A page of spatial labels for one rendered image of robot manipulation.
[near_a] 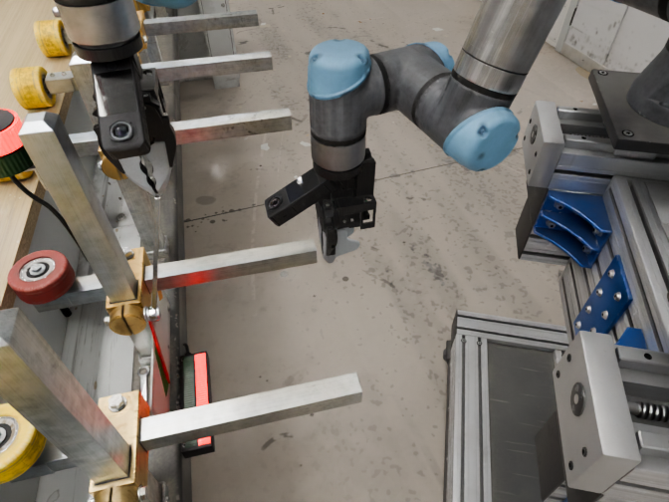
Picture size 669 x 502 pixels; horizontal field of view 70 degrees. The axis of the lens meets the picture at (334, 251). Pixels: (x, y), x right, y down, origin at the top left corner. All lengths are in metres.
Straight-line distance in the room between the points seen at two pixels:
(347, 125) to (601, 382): 0.40
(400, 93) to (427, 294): 1.30
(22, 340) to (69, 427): 0.12
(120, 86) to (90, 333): 0.61
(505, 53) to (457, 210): 1.71
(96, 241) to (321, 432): 1.04
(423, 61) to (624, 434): 0.45
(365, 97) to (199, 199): 1.74
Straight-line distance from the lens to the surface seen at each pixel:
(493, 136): 0.55
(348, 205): 0.70
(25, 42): 1.56
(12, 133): 0.60
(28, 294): 0.79
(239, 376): 1.65
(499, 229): 2.17
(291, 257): 0.78
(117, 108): 0.59
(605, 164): 0.89
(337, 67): 0.58
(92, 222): 0.65
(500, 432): 1.38
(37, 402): 0.48
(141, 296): 0.76
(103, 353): 1.04
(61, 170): 0.61
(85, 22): 0.59
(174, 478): 0.79
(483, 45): 0.54
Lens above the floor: 1.42
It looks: 47 degrees down
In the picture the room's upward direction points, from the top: straight up
